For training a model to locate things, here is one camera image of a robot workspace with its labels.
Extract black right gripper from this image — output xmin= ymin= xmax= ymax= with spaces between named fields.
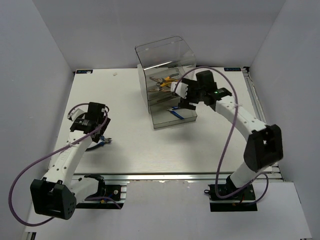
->
xmin=177 ymin=78 xmax=205 ymax=111

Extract blue cutters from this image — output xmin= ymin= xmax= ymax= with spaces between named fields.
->
xmin=86 ymin=136 xmax=112 ymax=152
xmin=167 ymin=106 xmax=185 ymax=120

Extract yellow needle-nose pliers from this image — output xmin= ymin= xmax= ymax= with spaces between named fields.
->
xmin=149 ymin=73 xmax=179 ymax=87

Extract orange black pliers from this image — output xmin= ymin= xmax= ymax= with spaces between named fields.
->
xmin=160 ymin=77 xmax=178 ymax=88

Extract yellow long-nose pliers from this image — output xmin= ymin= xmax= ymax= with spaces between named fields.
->
xmin=147 ymin=86 xmax=172 ymax=93

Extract clear plastic drawer organizer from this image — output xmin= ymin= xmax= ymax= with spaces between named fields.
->
xmin=134 ymin=35 xmax=197 ymax=129

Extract brown hex key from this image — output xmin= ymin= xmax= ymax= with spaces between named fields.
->
xmin=156 ymin=95 xmax=178 ymax=103

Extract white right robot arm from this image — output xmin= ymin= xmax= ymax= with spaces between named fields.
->
xmin=170 ymin=67 xmax=284 ymax=200

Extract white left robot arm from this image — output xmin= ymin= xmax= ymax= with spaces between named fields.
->
xmin=30 ymin=102 xmax=111 ymax=220

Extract blue label right corner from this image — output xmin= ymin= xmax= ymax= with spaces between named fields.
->
xmin=223 ymin=67 xmax=242 ymax=72

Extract blue label corner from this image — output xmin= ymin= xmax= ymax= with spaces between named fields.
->
xmin=75 ymin=69 xmax=93 ymax=74
xmin=223 ymin=67 xmax=242 ymax=72

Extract blue label left corner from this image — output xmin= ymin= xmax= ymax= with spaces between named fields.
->
xmin=75 ymin=69 xmax=93 ymax=74

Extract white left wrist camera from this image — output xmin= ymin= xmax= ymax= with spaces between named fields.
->
xmin=67 ymin=108 xmax=86 ymax=121

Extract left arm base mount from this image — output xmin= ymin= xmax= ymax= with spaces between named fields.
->
xmin=72 ymin=174 xmax=125 ymax=210

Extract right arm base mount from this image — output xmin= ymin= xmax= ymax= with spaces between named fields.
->
xmin=203 ymin=184 xmax=258 ymax=213

